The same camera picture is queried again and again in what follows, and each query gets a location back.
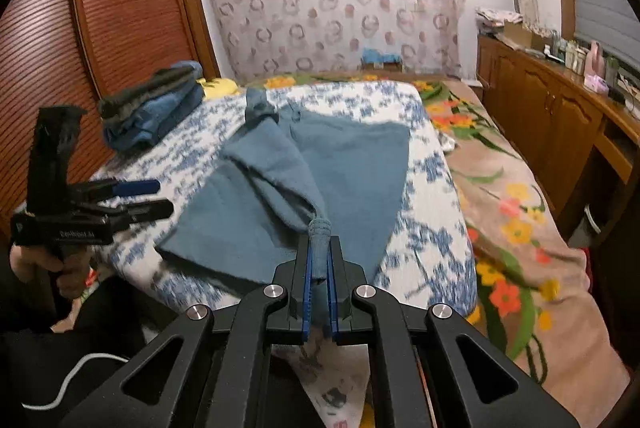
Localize dark grey folded garment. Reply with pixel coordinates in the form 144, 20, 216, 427
97, 64, 200, 123

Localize wooden wardrobe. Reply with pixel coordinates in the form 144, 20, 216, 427
0, 0, 222, 231

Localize blue folded garment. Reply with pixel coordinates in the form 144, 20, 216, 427
102, 60, 207, 152

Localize row of small bottles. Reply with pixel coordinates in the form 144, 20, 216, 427
547, 30, 588, 74

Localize box with blue cloth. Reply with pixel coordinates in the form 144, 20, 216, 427
361, 48, 404, 72

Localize small pink container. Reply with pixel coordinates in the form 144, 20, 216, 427
584, 75, 612, 95

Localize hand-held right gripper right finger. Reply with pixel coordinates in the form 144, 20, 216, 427
325, 235, 576, 428

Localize person's left hand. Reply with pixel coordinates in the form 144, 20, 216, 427
9, 244, 90, 301

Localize teal pants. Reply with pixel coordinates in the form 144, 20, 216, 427
155, 88, 412, 287

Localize blue floral bed sheet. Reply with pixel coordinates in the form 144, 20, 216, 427
15, 82, 479, 326

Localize yellow cloth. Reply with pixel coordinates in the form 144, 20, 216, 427
196, 78, 242, 102

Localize pink bottle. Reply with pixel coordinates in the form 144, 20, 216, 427
585, 40, 608, 79

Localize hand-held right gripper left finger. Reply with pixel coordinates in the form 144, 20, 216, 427
60, 235, 321, 428

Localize person's dark clothing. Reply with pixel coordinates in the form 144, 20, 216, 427
0, 278, 171, 428

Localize colourful floral pillow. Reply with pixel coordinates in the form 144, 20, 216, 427
250, 72, 632, 411

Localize white printed cloth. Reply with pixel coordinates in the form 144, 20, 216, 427
272, 340, 376, 428

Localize white cable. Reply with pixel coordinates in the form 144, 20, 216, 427
22, 352, 130, 410

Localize cardboard box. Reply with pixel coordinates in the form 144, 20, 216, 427
501, 20, 549, 52

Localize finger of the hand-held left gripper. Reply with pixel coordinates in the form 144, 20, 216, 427
107, 199, 175, 227
75, 178, 162, 203

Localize cluster of cables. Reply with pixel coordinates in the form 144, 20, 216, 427
616, 75, 640, 111

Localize wooden cabinet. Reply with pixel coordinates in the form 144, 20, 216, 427
475, 33, 640, 254

